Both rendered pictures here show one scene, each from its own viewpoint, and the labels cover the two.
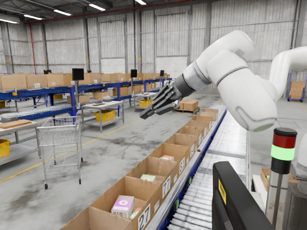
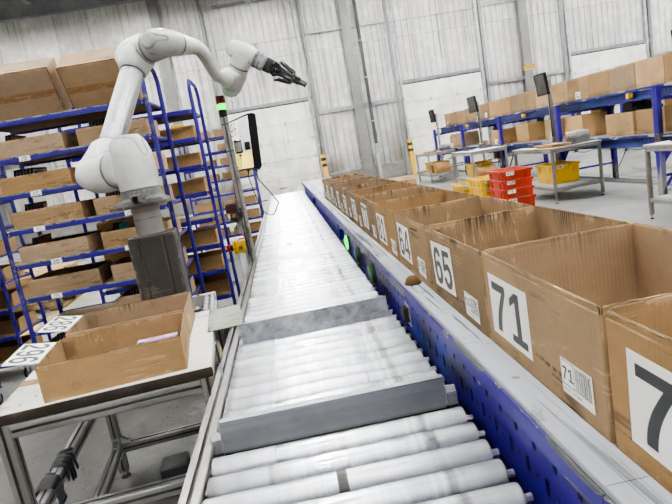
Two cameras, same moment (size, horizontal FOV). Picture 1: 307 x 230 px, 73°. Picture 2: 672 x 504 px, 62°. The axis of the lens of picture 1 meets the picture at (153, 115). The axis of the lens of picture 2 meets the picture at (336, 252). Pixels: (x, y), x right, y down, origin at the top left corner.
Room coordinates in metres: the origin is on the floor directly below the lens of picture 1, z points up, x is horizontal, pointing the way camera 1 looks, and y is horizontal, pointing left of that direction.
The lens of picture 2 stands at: (3.48, -1.38, 1.27)
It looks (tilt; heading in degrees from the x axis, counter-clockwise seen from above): 10 degrees down; 152
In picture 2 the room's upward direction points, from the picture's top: 10 degrees counter-clockwise
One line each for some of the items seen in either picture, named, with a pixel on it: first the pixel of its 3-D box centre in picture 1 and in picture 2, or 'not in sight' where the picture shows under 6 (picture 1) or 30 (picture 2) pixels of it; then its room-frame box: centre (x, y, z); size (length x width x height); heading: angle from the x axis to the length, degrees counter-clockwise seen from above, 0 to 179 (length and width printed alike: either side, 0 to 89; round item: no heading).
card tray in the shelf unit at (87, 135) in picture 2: not in sight; (119, 133); (-0.09, -0.78, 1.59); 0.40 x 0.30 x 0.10; 66
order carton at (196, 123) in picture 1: (196, 129); (624, 308); (2.97, -0.64, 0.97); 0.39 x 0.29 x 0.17; 155
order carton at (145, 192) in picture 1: (128, 206); (384, 205); (1.17, 0.16, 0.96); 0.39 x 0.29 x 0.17; 156
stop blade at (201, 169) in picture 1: (220, 174); (315, 323); (1.96, -0.69, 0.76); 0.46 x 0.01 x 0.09; 66
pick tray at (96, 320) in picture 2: not in sight; (135, 324); (1.45, -1.14, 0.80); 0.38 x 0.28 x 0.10; 71
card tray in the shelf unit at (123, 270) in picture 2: not in sight; (151, 262); (-0.10, -0.78, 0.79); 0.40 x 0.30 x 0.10; 67
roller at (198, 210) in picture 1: (210, 214); (308, 289); (1.40, -0.44, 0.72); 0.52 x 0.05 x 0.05; 66
